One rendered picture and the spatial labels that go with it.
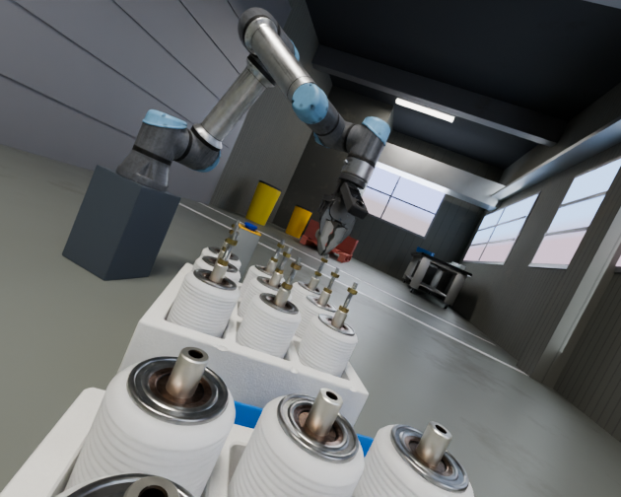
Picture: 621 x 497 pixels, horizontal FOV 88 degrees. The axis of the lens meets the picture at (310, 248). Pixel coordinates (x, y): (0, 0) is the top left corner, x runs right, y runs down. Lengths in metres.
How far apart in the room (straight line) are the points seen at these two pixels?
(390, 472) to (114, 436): 0.22
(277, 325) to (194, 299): 0.14
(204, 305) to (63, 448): 0.27
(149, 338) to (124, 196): 0.63
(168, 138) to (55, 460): 0.93
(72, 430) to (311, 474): 0.19
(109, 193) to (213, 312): 0.67
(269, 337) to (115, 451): 0.33
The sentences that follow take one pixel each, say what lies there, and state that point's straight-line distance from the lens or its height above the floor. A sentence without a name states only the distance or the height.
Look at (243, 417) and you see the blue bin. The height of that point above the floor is 0.10.
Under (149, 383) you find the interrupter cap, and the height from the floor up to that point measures 0.25.
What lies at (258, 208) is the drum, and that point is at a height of 0.25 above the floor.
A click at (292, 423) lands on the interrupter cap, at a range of 0.29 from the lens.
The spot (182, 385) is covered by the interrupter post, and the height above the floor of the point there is 0.26.
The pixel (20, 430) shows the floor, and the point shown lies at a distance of 0.62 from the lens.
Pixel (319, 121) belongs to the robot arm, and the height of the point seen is 0.63.
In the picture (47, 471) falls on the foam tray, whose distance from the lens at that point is 0.32.
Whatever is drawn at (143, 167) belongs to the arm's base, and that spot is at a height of 0.35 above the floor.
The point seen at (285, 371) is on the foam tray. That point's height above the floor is 0.17.
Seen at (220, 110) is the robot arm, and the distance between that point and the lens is 1.17.
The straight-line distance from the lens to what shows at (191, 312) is 0.54.
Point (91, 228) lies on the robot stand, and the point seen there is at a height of 0.12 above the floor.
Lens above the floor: 0.41
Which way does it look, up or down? 4 degrees down
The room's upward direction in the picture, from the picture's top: 24 degrees clockwise
